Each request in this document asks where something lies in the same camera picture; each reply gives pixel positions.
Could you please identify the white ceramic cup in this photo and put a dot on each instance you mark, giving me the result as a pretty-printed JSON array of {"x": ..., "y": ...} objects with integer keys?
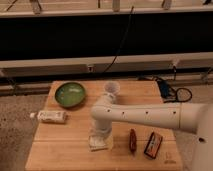
[{"x": 112, "y": 87}]

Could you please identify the wooden board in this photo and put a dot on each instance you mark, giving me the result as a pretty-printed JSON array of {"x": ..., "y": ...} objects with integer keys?
[{"x": 64, "y": 147}]

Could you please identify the red pocket knife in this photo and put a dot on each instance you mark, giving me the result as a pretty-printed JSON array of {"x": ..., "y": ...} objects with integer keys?
[{"x": 132, "y": 141}]

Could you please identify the blue power adapter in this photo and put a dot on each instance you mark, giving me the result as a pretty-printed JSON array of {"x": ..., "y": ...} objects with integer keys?
[{"x": 164, "y": 89}]

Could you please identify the green bowl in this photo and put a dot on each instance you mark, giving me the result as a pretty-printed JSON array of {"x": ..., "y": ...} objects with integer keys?
[{"x": 70, "y": 94}]

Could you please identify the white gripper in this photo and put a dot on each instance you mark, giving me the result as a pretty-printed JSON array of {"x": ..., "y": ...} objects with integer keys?
[{"x": 100, "y": 130}]

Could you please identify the white tube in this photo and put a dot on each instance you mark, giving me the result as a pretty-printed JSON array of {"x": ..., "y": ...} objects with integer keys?
[{"x": 49, "y": 116}]

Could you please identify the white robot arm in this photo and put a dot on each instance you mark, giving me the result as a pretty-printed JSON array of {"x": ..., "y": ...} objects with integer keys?
[{"x": 195, "y": 118}]

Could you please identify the white sponge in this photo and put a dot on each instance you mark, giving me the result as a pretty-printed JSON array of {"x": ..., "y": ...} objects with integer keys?
[{"x": 99, "y": 143}]

